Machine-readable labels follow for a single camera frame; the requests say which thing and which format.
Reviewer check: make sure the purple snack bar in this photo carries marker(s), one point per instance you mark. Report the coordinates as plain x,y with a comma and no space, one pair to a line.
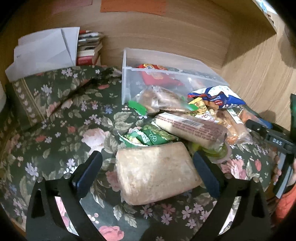
207,134

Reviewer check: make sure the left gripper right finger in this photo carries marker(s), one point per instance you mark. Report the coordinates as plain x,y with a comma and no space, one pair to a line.
251,221

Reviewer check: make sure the clear plastic storage bin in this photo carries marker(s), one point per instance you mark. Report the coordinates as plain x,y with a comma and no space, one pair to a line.
182,75

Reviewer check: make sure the green seaweed snack packet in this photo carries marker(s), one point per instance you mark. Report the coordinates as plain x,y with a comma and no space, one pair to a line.
148,135

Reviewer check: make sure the white folded papers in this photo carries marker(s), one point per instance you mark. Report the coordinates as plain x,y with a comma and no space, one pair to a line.
44,51

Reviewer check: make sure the pink sticky note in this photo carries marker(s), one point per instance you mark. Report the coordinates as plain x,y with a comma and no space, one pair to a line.
60,6

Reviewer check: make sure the clear bag brown cookies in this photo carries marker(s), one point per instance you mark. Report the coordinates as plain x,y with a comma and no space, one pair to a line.
155,99

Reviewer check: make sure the blue white chip bag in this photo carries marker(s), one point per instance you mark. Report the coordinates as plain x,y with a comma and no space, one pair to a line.
218,97

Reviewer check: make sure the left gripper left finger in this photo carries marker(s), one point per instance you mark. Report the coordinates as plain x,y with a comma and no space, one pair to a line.
44,221

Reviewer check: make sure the red snack packet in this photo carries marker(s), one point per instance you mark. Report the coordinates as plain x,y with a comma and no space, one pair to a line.
158,78

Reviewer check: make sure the stack of books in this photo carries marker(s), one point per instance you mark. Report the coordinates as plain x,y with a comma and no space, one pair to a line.
89,48

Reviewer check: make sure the orange sticky note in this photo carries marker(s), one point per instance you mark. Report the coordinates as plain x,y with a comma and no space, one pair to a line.
142,6

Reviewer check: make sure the person right hand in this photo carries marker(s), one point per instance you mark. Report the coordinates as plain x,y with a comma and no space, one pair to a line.
277,172

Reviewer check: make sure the beige wafer block pack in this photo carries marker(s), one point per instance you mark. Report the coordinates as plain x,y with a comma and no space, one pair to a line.
154,173

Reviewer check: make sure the brown bread bar pack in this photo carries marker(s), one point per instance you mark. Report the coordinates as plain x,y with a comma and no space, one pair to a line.
237,133

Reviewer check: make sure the yellow nut snack bag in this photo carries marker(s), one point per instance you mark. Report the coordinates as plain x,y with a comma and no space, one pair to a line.
202,111

